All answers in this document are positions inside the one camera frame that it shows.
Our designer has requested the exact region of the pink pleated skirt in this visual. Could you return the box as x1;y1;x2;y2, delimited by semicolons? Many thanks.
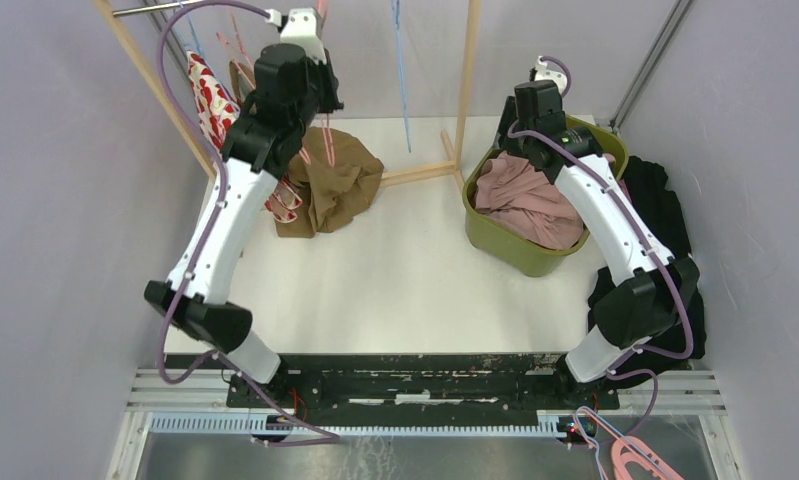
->
471;152;585;251

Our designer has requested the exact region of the blue wire hanger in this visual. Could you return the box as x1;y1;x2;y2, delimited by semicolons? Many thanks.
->
390;0;413;153

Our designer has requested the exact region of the pink wire hanger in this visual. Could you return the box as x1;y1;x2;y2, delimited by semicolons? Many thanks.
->
216;9;336;167

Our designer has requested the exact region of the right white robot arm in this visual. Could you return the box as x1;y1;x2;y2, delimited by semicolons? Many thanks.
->
499;80;700;408

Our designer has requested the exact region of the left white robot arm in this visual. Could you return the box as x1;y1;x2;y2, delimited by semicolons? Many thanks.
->
144;41;343;407

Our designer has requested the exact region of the blue hanger far left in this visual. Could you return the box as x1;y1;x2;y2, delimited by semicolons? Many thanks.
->
176;13;205;58

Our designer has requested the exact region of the pink hanger pile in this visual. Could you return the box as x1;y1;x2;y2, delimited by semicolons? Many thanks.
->
573;406;683;480

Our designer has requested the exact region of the red white patterned garment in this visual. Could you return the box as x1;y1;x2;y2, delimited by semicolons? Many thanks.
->
187;51;303;224

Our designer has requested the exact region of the tan brown garment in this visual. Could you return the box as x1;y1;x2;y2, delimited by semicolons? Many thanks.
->
219;90;384;238

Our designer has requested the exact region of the wooden clothes rack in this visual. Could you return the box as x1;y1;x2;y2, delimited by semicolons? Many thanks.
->
95;1;481;188

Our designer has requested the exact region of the olive green plastic basket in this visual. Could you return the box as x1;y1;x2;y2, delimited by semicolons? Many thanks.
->
462;115;631;279

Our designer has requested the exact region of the black garment pile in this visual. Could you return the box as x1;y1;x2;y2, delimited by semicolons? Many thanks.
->
585;155;708;372

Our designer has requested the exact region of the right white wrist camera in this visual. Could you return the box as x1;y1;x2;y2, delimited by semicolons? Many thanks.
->
529;55;571;97

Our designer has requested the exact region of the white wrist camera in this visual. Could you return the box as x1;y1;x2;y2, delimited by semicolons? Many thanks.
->
529;55;571;97
266;7;329;65

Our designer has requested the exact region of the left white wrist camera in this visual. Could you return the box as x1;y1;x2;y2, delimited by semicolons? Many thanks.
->
266;7;329;65

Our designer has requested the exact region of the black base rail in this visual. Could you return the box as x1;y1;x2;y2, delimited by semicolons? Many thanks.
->
264;353;620;429

